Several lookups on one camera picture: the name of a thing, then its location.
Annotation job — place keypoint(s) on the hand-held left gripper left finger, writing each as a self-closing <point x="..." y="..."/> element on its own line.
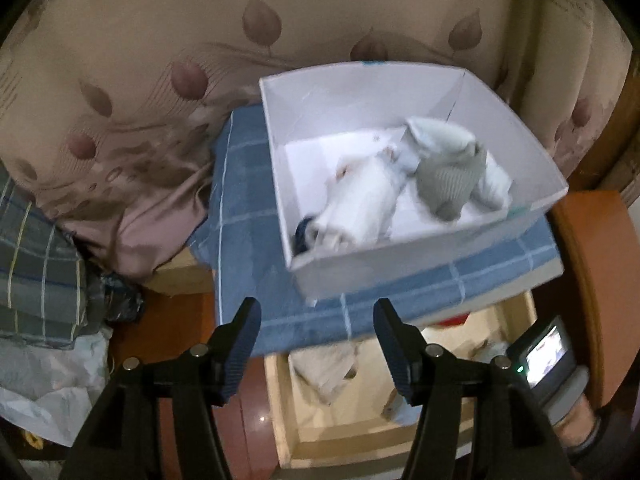
<point x="240" y="360"/>

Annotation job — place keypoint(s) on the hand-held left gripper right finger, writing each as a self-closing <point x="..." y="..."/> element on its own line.
<point x="395" y="360"/>

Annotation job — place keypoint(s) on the light wooden drawer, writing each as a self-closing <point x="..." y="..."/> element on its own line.
<point x="350" y="430"/>

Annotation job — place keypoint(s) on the navy floral sock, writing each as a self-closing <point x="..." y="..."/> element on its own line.
<point x="302" y="237"/>

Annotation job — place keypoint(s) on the grey and white sock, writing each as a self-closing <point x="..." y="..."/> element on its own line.
<point x="450" y="180"/>

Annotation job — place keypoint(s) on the white ribbed underwear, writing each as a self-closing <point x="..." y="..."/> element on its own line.
<point x="435" y="132"/>

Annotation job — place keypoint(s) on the white cardboard box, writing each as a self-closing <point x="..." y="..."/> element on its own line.
<point x="320" y="110"/>

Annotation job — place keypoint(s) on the person's right forearm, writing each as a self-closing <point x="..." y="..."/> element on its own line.
<point x="582" y="425"/>

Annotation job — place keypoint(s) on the pale grey garment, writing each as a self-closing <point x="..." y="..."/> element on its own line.
<point x="492" y="350"/>

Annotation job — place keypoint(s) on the cream cloth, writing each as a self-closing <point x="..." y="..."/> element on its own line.
<point x="325" y="370"/>

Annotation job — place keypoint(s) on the red garment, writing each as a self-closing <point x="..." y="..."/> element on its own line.
<point x="455" y="320"/>

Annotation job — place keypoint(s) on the orange wooden furniture panel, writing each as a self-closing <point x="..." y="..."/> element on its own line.
<point x="595" y="270"/>

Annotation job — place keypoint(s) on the blue plaid cloth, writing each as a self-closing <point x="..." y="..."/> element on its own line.
<point x="240" y="240"/>

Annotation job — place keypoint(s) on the black plastic bag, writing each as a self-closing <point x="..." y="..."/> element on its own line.
<point x="117" y="297"/>

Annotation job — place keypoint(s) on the white plastic bag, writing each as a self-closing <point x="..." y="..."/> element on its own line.
<point x="50" y="385"/>

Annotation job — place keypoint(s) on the green plaid cloth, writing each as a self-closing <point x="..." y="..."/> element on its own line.
<point x="40" y="270"/>

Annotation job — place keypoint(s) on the yellow knitted item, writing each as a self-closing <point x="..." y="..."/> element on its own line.
<point x="34" y="442"/>

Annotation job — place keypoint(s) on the beige leaf-print bedsheet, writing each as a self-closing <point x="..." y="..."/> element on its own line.
<point x="150" y="35"/>

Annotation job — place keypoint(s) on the light wooden bed frame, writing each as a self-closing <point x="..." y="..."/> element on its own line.
<point x="175" y="275"/>

